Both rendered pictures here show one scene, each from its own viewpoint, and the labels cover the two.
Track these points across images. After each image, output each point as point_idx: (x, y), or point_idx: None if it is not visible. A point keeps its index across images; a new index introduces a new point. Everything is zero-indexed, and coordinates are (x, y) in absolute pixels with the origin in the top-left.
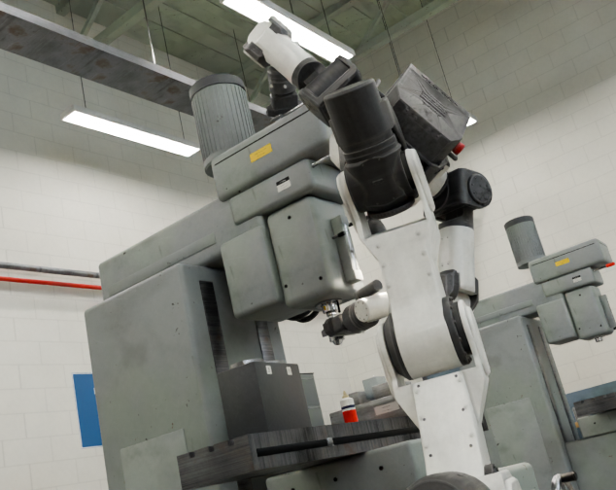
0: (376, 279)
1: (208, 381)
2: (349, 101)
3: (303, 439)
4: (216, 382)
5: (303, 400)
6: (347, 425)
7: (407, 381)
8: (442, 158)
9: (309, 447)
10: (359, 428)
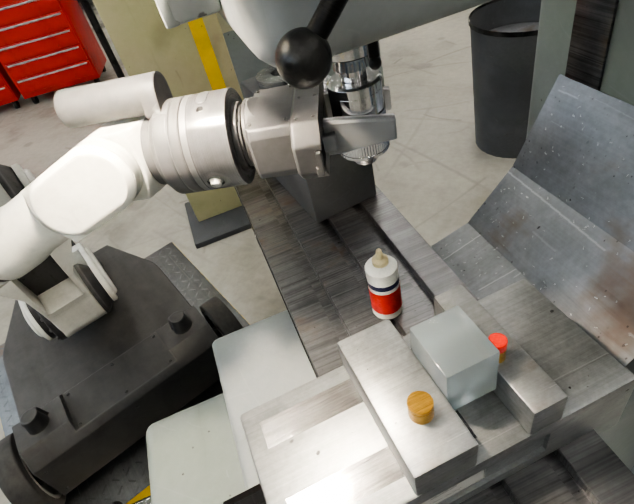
0: (56, 92)
1: (553, 9)
2: None
3: (242, 203)
4: (570, 17)
5: (302, 178)
6: (265, 255)
7: (399, 454)
8: None
9: (246, 215)
10: (276, 281)
